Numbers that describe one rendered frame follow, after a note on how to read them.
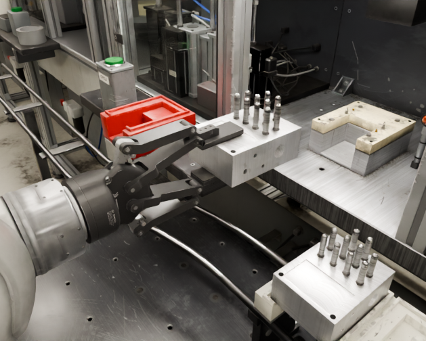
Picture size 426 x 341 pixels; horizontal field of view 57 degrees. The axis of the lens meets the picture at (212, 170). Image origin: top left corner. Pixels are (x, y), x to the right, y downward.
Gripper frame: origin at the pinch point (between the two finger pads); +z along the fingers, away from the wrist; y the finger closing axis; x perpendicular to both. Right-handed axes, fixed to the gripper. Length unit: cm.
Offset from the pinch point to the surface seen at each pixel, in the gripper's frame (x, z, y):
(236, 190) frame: 34, 34, -42
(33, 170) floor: 189, 7, -105
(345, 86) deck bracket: 21, 61, -13
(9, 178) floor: 190, -6, -104
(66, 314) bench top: 18.5, -22.1, -35.8
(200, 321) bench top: 1.7, -3.1, -36.1
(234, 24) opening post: 19.0, 19.0, 10.4
